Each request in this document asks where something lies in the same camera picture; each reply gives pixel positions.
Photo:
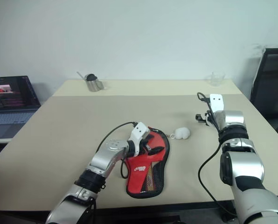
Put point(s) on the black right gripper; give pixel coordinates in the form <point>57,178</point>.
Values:
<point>204,119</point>

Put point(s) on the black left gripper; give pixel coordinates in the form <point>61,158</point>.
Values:
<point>144,143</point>

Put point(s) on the red and black paddle case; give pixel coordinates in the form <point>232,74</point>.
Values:
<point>141,168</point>

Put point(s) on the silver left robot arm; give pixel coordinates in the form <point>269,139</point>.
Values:
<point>101,161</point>

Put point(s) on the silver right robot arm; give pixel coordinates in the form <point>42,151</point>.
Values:
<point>244,163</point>

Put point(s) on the clear glass bowl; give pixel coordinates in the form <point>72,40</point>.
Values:
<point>215,79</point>

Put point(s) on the black office chair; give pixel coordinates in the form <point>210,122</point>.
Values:
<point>272,84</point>

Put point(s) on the steel scoop cup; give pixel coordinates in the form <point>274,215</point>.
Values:
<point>95,85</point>

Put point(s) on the black ball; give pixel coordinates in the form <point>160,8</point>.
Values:
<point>91,77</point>

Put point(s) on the open laptop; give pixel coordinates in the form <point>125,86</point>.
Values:
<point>10,100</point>

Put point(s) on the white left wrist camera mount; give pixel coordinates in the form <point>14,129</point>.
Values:
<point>139,131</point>

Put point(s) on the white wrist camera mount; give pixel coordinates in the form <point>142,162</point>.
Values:
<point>217,102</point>
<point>139,131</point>

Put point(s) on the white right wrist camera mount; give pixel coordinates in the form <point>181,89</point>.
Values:
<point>217,102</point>

